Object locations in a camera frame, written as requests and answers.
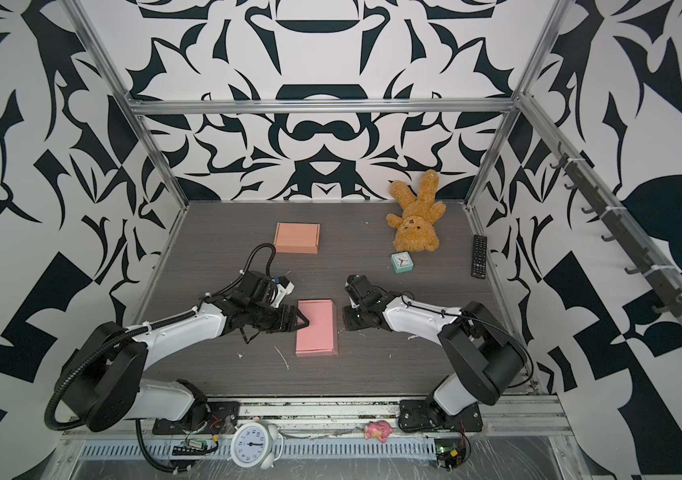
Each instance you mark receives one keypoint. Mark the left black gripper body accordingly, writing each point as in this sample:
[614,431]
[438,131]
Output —
[264,317]

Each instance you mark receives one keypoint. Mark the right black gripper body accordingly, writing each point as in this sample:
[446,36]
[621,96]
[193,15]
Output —
[365,309]

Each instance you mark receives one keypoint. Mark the pink cardboard box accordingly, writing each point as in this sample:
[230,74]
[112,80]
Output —
[319,338]

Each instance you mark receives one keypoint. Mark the orange cardboard box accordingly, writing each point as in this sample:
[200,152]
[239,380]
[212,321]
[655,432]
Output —
[297,238]

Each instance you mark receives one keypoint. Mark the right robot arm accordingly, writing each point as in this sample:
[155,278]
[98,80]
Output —
[485,357]

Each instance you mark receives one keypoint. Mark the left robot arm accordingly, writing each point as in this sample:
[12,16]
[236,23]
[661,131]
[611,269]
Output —
[103,382]

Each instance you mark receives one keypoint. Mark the small teal alarm clock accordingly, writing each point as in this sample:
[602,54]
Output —
[401,262]

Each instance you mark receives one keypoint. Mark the brown teddy bear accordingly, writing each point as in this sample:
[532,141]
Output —
[415,231]

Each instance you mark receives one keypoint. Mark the small pink toy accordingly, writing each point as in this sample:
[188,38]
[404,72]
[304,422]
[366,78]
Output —
[379,430]

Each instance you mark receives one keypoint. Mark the black remote control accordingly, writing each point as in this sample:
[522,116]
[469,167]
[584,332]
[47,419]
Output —
[479,257]

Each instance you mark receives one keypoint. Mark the white round alarm clock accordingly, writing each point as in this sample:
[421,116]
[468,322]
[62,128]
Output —
[257,444]

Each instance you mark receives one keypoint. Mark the left green circuit board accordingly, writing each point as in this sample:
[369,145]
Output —
[191,447]

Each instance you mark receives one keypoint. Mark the green circuit board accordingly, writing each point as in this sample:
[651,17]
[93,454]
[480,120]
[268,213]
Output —
[451,453]
[191,447]

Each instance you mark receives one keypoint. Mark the right green circuit board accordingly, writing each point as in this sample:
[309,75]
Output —
[451,453]

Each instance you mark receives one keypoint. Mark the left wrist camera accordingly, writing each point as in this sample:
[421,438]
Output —
[283,288]

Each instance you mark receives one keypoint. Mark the black wall hook rail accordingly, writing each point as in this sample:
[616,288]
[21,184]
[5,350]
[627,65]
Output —
[646,259]

